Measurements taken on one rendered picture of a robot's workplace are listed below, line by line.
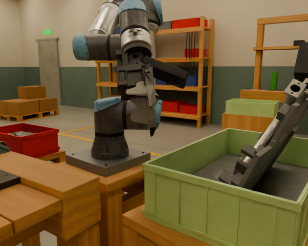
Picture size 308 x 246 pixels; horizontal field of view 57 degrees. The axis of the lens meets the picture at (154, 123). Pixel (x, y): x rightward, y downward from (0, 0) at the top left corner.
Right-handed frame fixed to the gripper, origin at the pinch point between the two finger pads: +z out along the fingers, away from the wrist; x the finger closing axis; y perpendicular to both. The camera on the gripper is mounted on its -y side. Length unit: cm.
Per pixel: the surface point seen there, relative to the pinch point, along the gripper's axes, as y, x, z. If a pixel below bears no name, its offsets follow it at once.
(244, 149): -24.2, -17.1, 2.7
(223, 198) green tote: -14.5, -12.8, 15.5
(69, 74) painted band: 215, -692, -519
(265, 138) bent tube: -34.4, -25.2, -2.7
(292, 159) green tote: -55, -53, -3
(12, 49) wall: 428, -739, -686
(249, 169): -20.9, -8.4, 10.4
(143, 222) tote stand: 5.4, -30.3, 17.0
